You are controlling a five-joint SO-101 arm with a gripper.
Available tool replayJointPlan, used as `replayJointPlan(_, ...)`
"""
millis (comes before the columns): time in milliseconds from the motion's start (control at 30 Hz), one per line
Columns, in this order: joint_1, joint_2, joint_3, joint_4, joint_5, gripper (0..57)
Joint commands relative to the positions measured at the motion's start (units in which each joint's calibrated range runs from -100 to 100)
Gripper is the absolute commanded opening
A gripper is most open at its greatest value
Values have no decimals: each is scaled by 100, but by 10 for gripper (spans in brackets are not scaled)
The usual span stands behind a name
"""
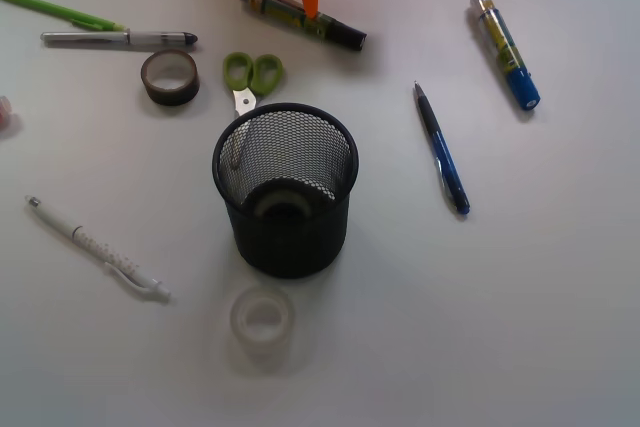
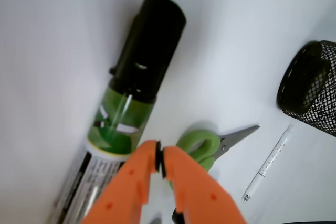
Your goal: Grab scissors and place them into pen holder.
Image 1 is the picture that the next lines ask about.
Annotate black mesh pen holder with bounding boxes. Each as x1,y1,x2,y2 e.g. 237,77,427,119
211,103,359,279

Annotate green handled scissors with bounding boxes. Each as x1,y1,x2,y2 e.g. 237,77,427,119
223,52,284,117

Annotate red white small object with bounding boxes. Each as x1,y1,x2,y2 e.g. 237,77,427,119
0,95,13,132

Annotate white dotted pen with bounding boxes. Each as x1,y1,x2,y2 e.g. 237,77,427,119
25,195,172,303

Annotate clear tape roll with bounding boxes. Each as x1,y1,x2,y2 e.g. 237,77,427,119
229,286,295,358

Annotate blue black ballpoint pen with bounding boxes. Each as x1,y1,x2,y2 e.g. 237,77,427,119
414,81,470,216

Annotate green pen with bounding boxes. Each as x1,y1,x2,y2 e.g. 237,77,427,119
2,0,126,31

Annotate black green marker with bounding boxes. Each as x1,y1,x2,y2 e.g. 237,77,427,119
240,0,367,52

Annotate tape roll inside holder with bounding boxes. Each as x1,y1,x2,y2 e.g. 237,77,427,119
242,180,334,222

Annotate silver grey pen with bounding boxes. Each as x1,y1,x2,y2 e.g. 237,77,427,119
40,30,199,50

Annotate dark brown tape roll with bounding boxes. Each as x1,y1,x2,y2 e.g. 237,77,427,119
140,49,200,107

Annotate blue yellow marker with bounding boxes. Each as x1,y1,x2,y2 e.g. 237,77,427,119
470,0,541,111

